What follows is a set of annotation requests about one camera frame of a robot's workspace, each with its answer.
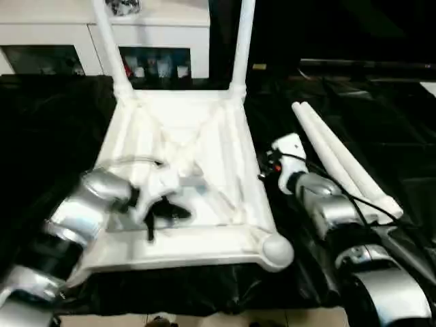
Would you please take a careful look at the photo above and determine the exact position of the grey metal clutter object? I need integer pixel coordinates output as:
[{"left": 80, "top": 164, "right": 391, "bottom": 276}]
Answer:
[{"left": 107, "top": 0, "right": 142, "bottom": 17}]

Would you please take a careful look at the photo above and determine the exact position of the white plastic table top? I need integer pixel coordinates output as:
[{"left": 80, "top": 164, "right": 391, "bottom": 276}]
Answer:
[{"left": 68, "top": 87, "right": 295, "bottom": 275}]

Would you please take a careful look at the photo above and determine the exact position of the glossy black mat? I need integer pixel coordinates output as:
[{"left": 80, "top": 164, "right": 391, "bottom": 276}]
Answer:
[{"left": 0, "top": 72, "right": 436, "bottom": 317}]

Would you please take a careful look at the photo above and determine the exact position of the white plastic table leg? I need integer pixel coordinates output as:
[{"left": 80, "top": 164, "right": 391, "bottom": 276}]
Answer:
[
  {"left": 291, "top": 102, "right": 384, "bottom": 220},
  {"left": 91, "top": 0, "right": 135, "bottom": 103},
  {"left": 228, "top": 0, "right": 257, "bottom": 104},
  {"left": 300, "top": 101, "right": 404, "bottom": 219}
]

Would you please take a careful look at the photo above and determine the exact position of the long black bar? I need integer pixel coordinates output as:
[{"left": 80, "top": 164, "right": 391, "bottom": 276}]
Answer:
[{"left": 298, "top": 59, "right": 436, "bottom": 74}]

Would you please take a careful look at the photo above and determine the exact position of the white cabinet with glass doors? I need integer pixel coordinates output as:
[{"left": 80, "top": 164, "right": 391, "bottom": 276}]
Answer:
[{"left": 0, "top": 0, "right": 211, "bottom": 82}]

